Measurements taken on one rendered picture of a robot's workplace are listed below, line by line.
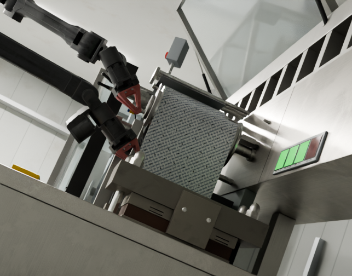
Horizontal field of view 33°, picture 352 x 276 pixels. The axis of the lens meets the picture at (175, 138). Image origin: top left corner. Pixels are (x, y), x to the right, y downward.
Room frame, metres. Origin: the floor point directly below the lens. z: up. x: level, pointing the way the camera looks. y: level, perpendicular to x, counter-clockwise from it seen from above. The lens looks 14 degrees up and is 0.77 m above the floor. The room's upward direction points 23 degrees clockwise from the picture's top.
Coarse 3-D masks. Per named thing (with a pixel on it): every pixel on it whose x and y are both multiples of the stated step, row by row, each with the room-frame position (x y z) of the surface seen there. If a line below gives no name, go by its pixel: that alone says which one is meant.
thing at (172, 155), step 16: (160, 128) 1.62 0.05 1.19; (144, 144) 1.62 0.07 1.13; (160, 144) 1.62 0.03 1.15; (176, 144) 1.63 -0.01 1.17; (192, 144) 1.63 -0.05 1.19; (144, 160) 1.62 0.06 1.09; (160, 160) 1.62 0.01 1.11; (176, 160) 1.63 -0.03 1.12; (192, 160) 1.63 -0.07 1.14; (208, 160) 1.64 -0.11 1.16; (224, 160) 1.64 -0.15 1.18; (160, 176) 1.63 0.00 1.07; (176, 176) 1.63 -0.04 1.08; (192, 176) 1.64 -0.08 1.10; (208, 176) 1.64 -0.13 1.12; (208, 192) 1.64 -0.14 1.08
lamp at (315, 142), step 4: (320, 136) 1.22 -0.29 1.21; (312, 140) 1.26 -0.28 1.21; (316, 140) 1.23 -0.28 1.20; (312, 144) 1.25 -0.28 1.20; (316, 144) 1.23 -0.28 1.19; (312, 148) 1.24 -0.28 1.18; (316, 148) 1.22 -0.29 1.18; (308, 152) 1.26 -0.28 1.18; (312, 152) 1.23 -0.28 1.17; (308, 156) 1.25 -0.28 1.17; (312, 156) 1.23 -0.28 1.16
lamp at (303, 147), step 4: (304, 144) 1.30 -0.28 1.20; (308, 144) 1.28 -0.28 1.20; (300, 148) 1.32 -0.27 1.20; (304, 148) 1.29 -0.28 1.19; (300, 152) 1.31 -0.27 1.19; (304, 152) 1.28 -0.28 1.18; (296, 156) 1.32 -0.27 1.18; (300, 156) 1.30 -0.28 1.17; (296, 160) 1.31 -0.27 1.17; (300, 160) 1.29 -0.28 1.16
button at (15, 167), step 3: (15, 165) 1.45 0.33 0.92; (12, 168) 1.45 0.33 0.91; (15, 168) 1.45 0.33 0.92; (18, 168) 1.45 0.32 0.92; (21, 168) 1.45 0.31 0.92; (24, 168) 1.46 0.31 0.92; (21, 171) 1.45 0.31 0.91; (24, 171) 1.46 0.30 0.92; (27, 171) 1.46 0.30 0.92; (30, 171) 1.46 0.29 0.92; (27, 174) 1.46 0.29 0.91; (30, 174) 1.46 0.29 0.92; (33, 174) 1.46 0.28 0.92; (36, 174) 1.46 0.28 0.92; (33, 177) 1.46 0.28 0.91; (36, 177) 1.46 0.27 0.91; (39, 177) 1.48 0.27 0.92
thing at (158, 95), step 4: (160, 92) 1.64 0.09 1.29; (156, 96) 1.64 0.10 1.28; (156, 100) 1.62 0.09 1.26; (156, 104) 1.62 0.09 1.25; (152, 108) 1.62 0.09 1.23; (152, 112) 1.63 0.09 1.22; (148, 116) 1.63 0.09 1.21; (144, 120) 1.70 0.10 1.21; (148, 120) 1.64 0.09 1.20; (144, 124) 1.67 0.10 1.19; (148, 128) 1.68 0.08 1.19; (236, 132) 1.66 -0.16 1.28; (236, 136) 1.65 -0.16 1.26; (232, 144) 1.65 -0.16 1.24; (232, 148) 1.66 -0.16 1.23
